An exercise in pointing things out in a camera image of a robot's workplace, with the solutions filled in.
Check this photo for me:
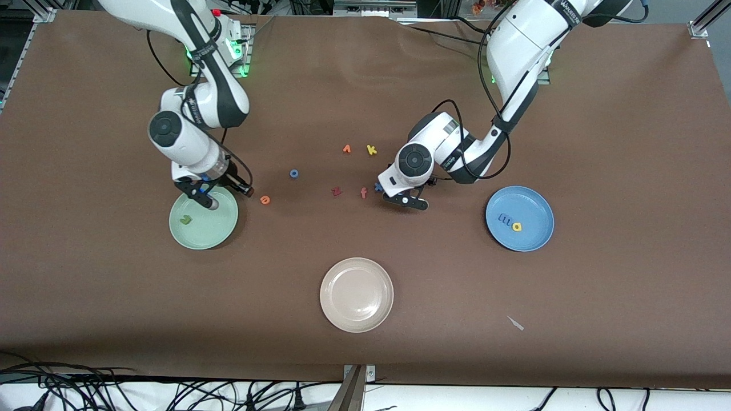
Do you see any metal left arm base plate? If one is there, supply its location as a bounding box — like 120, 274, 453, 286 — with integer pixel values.
490, 63, 552, 85

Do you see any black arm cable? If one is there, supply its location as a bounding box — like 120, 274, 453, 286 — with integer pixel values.
431, 0, 512, 180
147, 29, 254, 189

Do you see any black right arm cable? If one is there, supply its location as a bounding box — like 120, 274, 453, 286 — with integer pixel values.
147, 29, 254, 189

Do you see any green plate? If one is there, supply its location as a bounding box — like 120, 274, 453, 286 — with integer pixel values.
169, 187, 239, 251

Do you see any grey metal bar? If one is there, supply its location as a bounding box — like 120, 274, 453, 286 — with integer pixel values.
327, 365, 366, 411

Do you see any black cable on table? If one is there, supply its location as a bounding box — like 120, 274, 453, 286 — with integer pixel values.
451, 16, 491, 35
408, 26, 492, 45

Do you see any blue plate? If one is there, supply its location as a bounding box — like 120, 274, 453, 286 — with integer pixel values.
485, 186, 555, 252

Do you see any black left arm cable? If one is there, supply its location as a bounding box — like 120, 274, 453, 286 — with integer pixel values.
431, 0, 512, 180

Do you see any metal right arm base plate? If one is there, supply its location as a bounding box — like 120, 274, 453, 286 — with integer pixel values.
190, 23, 255, 78

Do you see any aluminium frame profile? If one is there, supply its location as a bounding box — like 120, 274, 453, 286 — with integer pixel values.
688, 0, 721, 39
0, 7, 58, 112

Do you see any beige plate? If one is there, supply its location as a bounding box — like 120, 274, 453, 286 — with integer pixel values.
320, 257, 395, 333

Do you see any grey metal box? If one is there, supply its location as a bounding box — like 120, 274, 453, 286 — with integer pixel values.
334, 0, 417, 17

